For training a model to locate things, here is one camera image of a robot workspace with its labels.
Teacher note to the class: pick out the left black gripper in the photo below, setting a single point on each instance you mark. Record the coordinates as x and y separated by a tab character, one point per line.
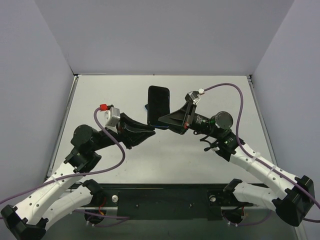
124	135

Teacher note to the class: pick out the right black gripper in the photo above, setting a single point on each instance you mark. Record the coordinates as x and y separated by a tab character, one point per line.
189	117

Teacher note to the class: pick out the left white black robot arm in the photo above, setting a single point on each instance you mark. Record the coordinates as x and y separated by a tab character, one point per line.
45	205

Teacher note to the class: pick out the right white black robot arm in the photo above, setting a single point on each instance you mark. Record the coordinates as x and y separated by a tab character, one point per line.
289	196

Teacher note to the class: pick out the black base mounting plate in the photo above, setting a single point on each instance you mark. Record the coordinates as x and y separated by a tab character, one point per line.
166	201

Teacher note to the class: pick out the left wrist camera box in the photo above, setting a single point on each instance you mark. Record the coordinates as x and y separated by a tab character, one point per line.
112	116

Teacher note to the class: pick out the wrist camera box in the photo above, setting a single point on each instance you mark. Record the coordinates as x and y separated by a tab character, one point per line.
193	97
112	116

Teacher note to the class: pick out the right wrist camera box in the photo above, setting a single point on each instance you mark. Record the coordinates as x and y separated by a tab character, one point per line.
193	97

